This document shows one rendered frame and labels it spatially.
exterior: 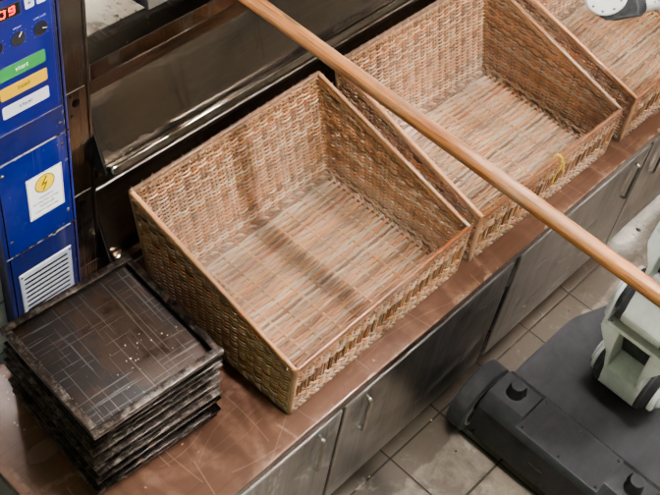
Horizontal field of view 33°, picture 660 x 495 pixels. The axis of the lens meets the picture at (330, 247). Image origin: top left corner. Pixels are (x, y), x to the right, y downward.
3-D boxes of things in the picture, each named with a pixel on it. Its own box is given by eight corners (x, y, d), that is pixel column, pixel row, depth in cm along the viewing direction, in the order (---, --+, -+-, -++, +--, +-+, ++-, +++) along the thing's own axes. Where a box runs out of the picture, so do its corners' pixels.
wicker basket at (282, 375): (124, 276, 236) (121, 188, 215) (304, 152, 267) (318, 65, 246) (289, 420, 218) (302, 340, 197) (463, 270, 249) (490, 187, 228)
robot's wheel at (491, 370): (494, 374, 298) (496, 347, 281) (508, 386, 296) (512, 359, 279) (445, 428, 293) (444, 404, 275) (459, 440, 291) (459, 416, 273)
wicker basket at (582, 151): (315, 147, 268) (329, 59, 247) (462, 53, 298) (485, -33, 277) (468, 267, 250) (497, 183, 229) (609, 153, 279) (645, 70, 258)
